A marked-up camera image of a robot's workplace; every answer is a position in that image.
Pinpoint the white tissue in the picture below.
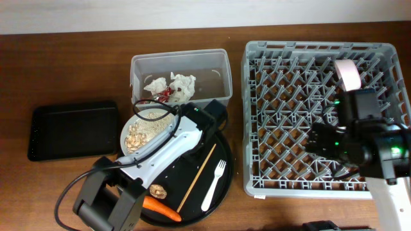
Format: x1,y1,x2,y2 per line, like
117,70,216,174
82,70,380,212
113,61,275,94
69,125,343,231
144,77,168,95
168,72,196,103

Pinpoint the orange carrot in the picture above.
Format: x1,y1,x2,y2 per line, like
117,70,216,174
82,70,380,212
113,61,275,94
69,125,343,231
143,196,182,222

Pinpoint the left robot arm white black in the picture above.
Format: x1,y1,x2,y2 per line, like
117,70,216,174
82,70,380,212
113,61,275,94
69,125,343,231
54,99,228,231

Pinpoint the round black serving tray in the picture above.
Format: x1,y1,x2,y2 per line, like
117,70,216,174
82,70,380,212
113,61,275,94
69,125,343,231
141,132,234,228

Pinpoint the black rectangular tray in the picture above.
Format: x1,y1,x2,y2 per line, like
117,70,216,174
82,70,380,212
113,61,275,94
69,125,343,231
27,101,119,162

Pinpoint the wooden chopstick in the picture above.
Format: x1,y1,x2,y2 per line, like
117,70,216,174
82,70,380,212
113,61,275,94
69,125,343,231
177,144,216,213

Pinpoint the clear plastic waste bin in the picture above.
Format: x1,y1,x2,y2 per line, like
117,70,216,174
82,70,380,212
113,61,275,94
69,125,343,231
130,49,232,108

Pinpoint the red snack wrapper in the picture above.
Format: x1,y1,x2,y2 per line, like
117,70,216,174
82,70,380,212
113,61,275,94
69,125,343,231
142,87,174,104

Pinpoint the pink bowl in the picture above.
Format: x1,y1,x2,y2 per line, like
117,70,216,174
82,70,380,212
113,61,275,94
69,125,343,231
335,60,362,91

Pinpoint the grey dishwasher rack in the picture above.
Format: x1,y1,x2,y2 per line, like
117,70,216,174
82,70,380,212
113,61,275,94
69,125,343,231
241,41,410,200

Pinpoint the grey plate with food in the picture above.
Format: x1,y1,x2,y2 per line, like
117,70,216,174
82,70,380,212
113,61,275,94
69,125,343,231
119,108,176,156

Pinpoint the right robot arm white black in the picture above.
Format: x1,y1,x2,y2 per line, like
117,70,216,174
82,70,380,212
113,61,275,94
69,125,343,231
306,89,410,230

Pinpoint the white plastic fork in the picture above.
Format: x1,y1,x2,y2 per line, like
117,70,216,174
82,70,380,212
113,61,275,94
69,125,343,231
200,160,226,212

